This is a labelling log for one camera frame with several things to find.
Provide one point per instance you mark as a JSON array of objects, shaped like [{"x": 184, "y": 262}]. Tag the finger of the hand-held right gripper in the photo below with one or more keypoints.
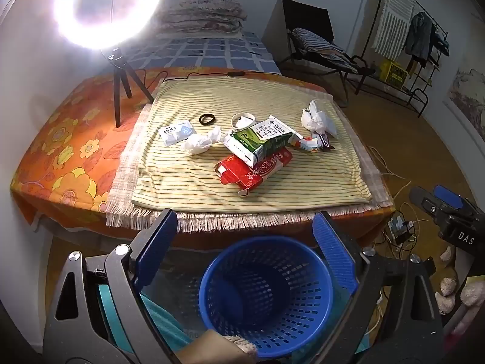
[
  {"x": 423, "y": 201},
  {"x": 448, "y": 196}
]

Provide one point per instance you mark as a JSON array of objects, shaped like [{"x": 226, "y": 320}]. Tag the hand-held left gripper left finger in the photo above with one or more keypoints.
[{"x": 155, "y": 246}]

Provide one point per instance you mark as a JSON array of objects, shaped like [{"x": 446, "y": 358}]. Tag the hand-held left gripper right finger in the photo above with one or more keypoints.
[{"x": 333, "y": 250}]

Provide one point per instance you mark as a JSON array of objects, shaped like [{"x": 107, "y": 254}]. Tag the blue plastic mesh basket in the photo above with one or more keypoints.
[{"x": 265, "y": 311}]

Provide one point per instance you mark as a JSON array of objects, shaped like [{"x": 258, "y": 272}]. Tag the fruit print tube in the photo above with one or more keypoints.
[{"x": 307, "y": 144}]

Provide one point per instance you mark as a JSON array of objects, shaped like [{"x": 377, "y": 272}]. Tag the white blue tissue packet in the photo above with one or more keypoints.
[{"x": 176, "y": 134}]

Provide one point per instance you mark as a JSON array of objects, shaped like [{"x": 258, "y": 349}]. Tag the power strip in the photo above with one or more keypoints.
[{"x": 399, "y": 229}]

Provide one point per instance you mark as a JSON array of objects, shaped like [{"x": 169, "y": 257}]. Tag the beige plush slipper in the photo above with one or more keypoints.
[
  {"x": 473, "y": 292},
  {"x": 447, "y": 292}
]

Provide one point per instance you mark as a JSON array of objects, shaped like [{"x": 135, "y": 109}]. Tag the white fringed cloth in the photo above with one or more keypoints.
[{"x": 125, "y": 182}]

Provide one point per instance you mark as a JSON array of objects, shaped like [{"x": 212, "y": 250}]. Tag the yellow striped towel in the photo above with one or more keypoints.
[{"x": 189, "y": 182}]

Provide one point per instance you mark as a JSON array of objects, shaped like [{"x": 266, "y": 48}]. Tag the black clothes rack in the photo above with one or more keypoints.
[{"x": 416, "y": 94}]

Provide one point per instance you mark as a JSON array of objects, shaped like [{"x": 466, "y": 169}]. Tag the dark snack wrapper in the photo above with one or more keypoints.
[{"x": 324, "y": 142}]

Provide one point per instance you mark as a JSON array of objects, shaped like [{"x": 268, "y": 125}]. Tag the red cardboard box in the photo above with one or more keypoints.
[{"x": 242, "y": 176}]

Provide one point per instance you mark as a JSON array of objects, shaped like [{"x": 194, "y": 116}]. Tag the crumpled white tissue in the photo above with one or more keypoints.
[{"x": 201, "y": 142}]

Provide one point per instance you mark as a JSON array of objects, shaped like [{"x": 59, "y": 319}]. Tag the green white milk carton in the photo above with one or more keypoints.
[{"x": 261, "y": 140}]

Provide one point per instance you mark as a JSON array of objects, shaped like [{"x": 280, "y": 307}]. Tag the crumpled white plastic bag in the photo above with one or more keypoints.
[{"x": 318, "y": 119}]

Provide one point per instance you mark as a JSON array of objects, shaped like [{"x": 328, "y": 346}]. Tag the yellow plastic crate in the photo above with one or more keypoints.
[{"x": 394, "y": 72}]

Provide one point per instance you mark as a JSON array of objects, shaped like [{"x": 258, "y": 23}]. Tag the orange floral sheet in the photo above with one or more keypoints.
[{"x": 68, "y": 140}]

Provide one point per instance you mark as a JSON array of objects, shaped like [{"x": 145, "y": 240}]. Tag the dark hanging jacket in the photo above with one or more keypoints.
[{"x": 422, "y": 36}]

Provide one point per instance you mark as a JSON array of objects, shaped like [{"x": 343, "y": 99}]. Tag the black tripod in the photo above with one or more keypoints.
[{"x": 118, "y": 83}]

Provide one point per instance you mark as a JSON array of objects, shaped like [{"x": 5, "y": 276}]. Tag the striped seat cushion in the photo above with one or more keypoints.
[{"x": 322, "y": 47}]

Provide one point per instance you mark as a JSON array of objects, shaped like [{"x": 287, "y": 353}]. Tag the striped hanging towel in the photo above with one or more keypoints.
[{"x": 394, "y": 19}]

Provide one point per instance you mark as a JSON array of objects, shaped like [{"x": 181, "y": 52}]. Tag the blue checked bedsheet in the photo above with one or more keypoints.
[{"x": 212, "y": 51}]

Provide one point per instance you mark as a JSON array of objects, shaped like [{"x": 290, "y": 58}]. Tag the black folding chair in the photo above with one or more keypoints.
[{"x": 307, "y": 15}]

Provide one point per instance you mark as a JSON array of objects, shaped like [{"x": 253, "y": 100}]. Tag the stack of folded quilts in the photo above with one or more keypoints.
[{"x": 204, "y": 15}]

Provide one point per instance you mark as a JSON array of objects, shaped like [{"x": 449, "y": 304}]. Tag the wall poster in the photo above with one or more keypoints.
[{"x": 468, "y": 94}]

